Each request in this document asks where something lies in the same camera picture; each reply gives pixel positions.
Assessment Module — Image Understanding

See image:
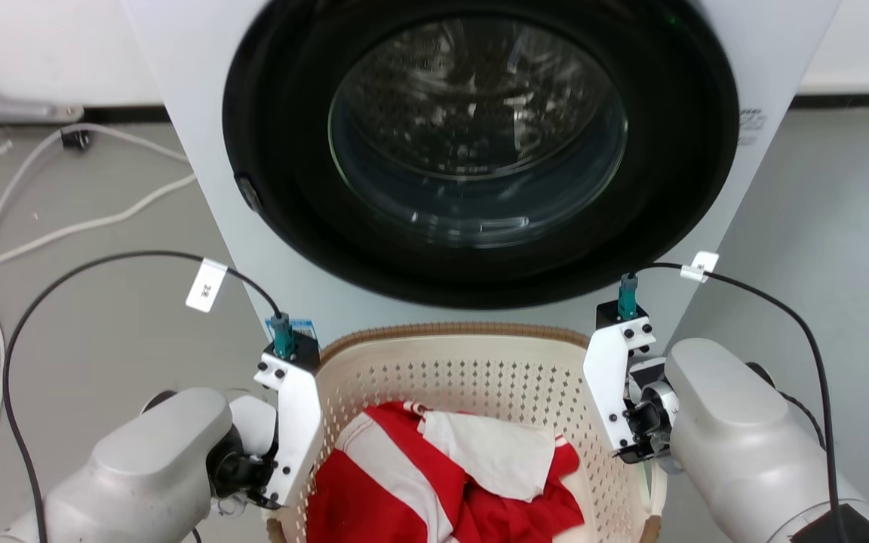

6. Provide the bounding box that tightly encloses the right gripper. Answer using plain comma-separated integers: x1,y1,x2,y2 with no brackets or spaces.
614,357,681,465

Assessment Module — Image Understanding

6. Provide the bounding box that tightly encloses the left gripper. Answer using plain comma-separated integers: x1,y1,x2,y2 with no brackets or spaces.
207,431,282,511

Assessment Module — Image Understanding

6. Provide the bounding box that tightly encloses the cream perforated laundry basket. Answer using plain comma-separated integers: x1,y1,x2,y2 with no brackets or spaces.
265,322,668,543

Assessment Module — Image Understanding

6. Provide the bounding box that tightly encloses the white cloth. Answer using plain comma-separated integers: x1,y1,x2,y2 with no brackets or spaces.
417,410,557,504

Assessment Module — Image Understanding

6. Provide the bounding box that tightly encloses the blue washer sticker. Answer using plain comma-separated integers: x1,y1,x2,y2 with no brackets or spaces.
265,318,318,341

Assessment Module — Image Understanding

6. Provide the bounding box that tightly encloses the red and white garment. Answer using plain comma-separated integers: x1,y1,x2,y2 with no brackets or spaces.
305,401,586,543

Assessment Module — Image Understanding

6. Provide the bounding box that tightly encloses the black round washer door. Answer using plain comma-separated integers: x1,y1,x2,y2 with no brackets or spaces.
222,0,741,310

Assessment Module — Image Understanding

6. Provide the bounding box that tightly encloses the white front-load washing machine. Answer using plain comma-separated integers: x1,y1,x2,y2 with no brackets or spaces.
121,0,844,361

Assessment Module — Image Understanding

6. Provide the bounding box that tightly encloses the small white cable label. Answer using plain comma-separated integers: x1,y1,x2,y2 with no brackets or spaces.
680,251,720,284

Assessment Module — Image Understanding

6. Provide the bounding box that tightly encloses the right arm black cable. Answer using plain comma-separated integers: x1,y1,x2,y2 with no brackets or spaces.
628,261,850,543

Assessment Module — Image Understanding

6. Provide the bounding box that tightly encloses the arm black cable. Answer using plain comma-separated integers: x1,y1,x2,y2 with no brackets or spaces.
2,250,285,543
628,261,850,543

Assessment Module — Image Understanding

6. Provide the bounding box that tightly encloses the large white cable label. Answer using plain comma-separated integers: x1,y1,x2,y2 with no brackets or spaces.
185,258,229,313

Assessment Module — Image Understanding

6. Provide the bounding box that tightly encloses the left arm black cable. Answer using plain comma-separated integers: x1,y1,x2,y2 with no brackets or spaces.
2,250,285,543

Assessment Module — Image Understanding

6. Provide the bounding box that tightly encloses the thick white floor cable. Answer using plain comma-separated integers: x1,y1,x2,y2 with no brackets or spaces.
0,173,199,280

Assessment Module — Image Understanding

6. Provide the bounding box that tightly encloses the grey metal floor bracket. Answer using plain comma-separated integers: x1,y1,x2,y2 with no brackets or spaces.
0,45,85,126

